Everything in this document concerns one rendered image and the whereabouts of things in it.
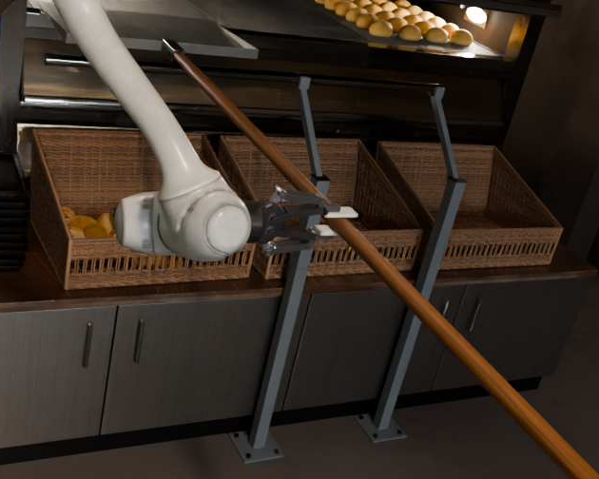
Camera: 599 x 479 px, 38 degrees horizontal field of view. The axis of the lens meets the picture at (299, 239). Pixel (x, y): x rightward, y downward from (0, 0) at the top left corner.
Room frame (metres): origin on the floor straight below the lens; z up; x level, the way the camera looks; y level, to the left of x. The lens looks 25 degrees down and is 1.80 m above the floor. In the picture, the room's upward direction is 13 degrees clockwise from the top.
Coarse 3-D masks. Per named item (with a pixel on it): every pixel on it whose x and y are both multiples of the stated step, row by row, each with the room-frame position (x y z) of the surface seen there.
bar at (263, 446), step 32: (64, 64) 2.06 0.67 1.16; (160, 64) 2.20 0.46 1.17; (448, 160) 2.54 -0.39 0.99; (320, 192) 2.23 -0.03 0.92; (448, 192) 2.49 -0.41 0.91; (448, 224) 2.49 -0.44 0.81; (288, 288) 2.23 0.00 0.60; (416, 288) 2.50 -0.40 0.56; (288, 320) 2.23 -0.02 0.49; (416, 320) 2.48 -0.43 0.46; (384, 384) 2.51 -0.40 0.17; (256, 416) 2.24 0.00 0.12; (384, 416) 2.48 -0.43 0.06; (256, 448) 2.23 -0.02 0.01
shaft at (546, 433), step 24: (192, 72) 2.12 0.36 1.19; (216, 96) 1.98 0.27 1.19; (240, 120) 1.86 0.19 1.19; (264, 144) 1.74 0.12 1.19; (288, 168) 1.64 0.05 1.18; (312, 192) 1.55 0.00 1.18; (360, 240) 1.39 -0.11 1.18; (384, 264) 1.32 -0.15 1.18; (408, 288) 1.26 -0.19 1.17; (432, 312) 1.20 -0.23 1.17; (456, 336) 1.14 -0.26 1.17; (480, 360) 1.09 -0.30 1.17; (504, 384) 1.05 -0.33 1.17; (504, 408) 1.02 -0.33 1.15; (528, 408) 1.00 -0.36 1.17; (528, 432) 0.98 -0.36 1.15; (552, 432) 0.96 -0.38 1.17; (552, 456) 0.93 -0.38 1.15; (576, 456) 0.92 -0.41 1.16
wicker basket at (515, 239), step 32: (384, 160) 2.95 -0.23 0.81; (416, 160) 3.09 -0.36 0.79; (480, 160) 3.24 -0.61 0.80; (416, 192) 3.07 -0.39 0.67; (480, 192) 3.23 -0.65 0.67; (512, 192) 3.14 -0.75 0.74; (480, 224) 3.11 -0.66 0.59; (512, 224) 3.09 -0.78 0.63; (544, 224) 2.97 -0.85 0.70; (416, 256) 2.67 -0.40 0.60; (448, 256) 2.65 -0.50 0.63; (480, 256) 2.72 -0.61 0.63; (512, 256) 2.80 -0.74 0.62; (544, 256) 2.88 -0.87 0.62
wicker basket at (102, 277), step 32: (32, 160) 2.33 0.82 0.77; (64, 160) 2.38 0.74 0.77; (96, 160) 2.44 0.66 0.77; (128, 160) 2.49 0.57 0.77; (32, 192) 2.30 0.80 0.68; (64, 192) 2.36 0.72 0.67; (96, 192) 2.42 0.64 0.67; (128, 192) 2.48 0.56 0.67; (32, 224) 2.26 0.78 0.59; (64, 224) 2.01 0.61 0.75; (64, 256) 1.99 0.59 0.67; (96, 256) 2.01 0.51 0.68; (128, 256) 2.05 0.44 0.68; (160, 256) 2.11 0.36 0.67; (64, 288) 1.96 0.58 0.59
